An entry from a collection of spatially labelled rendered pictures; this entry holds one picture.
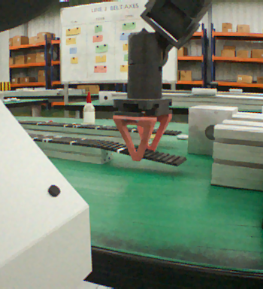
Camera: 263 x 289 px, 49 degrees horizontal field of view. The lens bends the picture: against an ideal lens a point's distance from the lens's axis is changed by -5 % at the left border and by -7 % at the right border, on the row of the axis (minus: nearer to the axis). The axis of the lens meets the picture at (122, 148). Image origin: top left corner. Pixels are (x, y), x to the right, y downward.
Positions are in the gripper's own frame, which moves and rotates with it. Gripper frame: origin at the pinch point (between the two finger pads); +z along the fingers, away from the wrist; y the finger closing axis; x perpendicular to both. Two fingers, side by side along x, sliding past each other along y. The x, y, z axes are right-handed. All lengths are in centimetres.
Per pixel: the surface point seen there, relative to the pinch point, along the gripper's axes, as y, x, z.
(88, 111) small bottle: 37, 37, -3
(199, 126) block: 14.2, -6.0, -3.4
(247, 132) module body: -4.8, -17.3, -5.6
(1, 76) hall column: 500, 648, -39
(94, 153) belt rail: -1.8, 8.7, 0.7
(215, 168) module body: -4.8, -13.3, -0.1
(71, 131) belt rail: 17.1, 28.3, 0.9
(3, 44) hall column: 494, 631, -125
